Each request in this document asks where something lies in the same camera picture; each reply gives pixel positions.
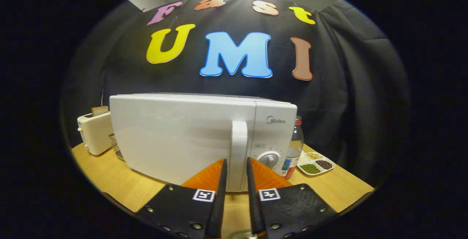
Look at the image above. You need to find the cream toaster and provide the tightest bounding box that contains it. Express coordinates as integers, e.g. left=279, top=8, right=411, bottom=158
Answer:
left=77, top=111, right=114, bottom=156

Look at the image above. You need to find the wire mesh basket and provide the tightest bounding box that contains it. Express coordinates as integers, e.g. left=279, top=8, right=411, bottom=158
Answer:
left=109, top=133, right=125, bottom=161

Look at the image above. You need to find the white microwave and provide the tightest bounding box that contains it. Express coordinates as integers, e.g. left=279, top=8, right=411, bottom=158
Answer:
left=109, top=93, right=298, bottom=193

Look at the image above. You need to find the clear plastic water bottle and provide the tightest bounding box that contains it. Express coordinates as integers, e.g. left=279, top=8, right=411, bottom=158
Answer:
left=280, top=115, right=304, bottom=180

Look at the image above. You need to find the black backdrop cloth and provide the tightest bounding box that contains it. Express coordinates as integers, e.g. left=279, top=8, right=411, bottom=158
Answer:
left=62, top=0, right=410, bottom=188

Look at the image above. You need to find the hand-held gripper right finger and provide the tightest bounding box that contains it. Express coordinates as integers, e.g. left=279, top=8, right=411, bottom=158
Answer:
left=246, top=157, right=339, bottom=239

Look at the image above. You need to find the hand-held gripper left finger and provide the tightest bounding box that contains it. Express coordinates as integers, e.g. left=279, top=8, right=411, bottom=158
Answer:
left=135, top=158, right=228, bottom=239

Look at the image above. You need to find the white divided bean tray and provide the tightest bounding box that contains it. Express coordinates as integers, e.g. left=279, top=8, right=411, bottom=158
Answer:
left=297, top=151, right=336, bottom=176

